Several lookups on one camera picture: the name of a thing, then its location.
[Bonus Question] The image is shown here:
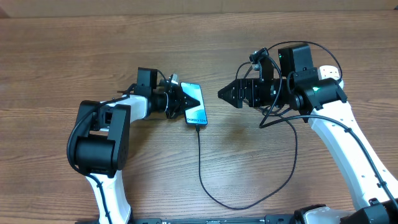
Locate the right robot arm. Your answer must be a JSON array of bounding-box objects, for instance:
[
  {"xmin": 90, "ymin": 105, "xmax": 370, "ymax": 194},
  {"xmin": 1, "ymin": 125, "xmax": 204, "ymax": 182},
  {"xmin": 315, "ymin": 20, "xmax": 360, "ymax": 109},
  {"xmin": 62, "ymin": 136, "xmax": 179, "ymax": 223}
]
[{"xmin": 218, "ymin": 40, "xmax": 397, "ymax": 223}]

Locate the blue-screen Galaxy smartphone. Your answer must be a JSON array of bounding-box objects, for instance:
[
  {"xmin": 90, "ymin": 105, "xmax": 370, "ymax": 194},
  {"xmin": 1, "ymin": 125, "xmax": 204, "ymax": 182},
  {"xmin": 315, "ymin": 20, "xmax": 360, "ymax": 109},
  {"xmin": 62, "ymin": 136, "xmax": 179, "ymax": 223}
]
[{"xmin": 180, "ymin": 82, "xmax": 208, "ymax": 126}]

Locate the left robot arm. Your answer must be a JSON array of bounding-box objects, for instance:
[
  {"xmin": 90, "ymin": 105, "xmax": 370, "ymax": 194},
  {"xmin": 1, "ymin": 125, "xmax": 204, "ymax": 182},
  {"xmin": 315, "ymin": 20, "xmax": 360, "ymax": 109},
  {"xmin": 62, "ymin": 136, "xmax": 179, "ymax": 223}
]
[{"xmin": 66, "ymin": 67, "xmax": 208, "ymax": 223}]

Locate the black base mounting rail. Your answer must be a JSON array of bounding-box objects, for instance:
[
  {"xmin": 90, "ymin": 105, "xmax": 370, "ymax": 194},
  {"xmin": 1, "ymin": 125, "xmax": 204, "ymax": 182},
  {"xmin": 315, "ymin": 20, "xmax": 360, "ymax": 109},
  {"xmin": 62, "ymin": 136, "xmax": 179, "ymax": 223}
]
[{"xmin": 127, "ymin": 214, "xmax": 301, "ymax": 224}]

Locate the black USB charging cable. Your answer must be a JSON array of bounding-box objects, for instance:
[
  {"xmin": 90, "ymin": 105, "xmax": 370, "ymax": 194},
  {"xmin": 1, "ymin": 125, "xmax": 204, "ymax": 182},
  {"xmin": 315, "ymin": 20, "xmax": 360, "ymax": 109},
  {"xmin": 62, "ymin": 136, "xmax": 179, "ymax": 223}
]
[{"xmin": 195, "ymin": 40, "xmax": 343, "ymax": 211}]

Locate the white power strip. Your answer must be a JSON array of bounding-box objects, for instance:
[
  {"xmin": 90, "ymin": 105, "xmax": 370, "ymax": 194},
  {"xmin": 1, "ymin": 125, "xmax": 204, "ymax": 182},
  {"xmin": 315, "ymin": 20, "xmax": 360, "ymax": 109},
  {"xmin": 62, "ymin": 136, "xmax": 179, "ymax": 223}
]
[{"xmin": 318, "ymin": 65, "xmax": 340, "ymax": 81}]

